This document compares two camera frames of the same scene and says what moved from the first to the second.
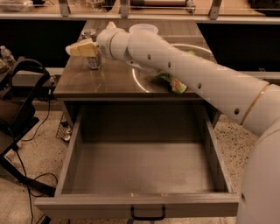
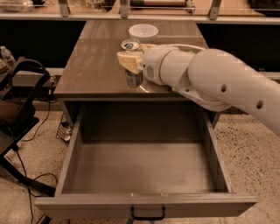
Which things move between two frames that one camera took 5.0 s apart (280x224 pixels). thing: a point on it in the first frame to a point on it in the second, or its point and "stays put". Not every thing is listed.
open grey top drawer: x=122 y=154 stays put
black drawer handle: x=147 y=218 stays put
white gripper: x=103 y=44 to x=152 y=64
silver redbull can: x=94 y=61 to x=132 y=80
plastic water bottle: x=6 y=54 stays put
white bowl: x=143 y=29 stays put
